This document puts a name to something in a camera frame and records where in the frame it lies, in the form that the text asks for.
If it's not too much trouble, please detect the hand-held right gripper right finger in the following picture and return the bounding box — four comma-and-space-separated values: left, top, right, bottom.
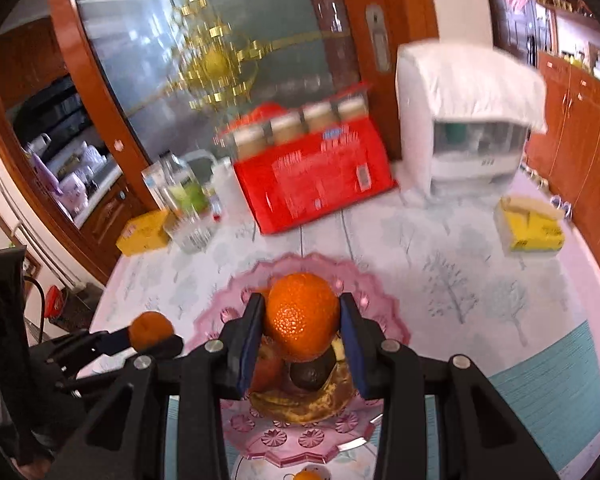
339, 292, 561, 480

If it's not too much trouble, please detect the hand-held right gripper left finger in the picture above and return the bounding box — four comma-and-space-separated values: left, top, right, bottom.
45, 292, 267, 480

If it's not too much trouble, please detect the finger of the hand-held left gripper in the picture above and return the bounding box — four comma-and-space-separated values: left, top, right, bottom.
27, 327, 136, 368
55, 335, 185, 398

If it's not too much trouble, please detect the small orange mandarin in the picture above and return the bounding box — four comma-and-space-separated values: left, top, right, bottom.
129, 311, 176, 351

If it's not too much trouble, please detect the red apple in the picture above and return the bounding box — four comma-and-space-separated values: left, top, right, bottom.
250, 345, 287, 393

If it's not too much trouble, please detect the spotted brown banana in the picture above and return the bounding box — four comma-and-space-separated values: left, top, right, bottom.
250, 360, 356, 423

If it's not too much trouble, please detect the pink plastic fruit plate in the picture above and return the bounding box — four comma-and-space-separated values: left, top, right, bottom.
187, 252, 412, 468

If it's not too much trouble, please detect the dark green round fruit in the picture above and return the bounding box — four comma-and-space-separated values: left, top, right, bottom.
289, 347, 337, 391

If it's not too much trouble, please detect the yellow flat box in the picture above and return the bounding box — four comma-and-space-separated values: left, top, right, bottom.
116, 209, 173, 257

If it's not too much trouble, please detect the clear ribbed glass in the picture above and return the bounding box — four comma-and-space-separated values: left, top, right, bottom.
164, 207, 216, 255

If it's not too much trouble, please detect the tree print tablecloth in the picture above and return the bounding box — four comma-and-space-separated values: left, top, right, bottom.
87, 180, 600, 480

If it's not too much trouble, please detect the yellow-orange kumquat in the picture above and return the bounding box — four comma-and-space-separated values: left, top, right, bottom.
292, 465, 331, 480

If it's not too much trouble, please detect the clear bottle green label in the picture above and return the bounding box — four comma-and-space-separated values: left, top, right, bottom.
157, 150, 206, 216

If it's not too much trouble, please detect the white and blue carton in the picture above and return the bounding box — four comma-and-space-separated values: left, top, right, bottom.
142, 165, 168, 211

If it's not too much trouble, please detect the red food package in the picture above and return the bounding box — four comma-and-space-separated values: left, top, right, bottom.
219, 102, 398, 235

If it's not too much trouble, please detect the teal striped placemat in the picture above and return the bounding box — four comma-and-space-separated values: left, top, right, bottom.
162, 320, 600, 480

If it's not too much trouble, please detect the beige lidded jar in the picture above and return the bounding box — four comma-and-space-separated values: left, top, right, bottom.
234, 127, 268, 158
270, 114, 303, 143
302, 105, 338, 133
337, 97, 368, 121

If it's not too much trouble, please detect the yellow sponge pack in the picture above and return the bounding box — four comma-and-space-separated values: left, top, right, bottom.
495, 195, 566, 253

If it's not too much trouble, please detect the gold ornament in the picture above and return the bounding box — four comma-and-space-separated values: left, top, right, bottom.
160, 0, 266, 111

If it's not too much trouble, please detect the white countertop appliance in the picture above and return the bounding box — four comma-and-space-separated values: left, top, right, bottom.
395, 40, 548, 201

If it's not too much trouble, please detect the wooden door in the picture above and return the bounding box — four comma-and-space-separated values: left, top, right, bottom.
335, 0, 441, 161

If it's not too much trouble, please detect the curved wooden door frame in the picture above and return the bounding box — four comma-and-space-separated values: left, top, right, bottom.
0, 0, 156, 286

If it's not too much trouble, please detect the wooden wall cabinet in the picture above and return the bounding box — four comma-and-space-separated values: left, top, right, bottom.
525, 50, 600, 281

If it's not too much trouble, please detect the metal door handle plate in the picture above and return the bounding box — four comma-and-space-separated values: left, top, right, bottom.
365, 4, 392, 73

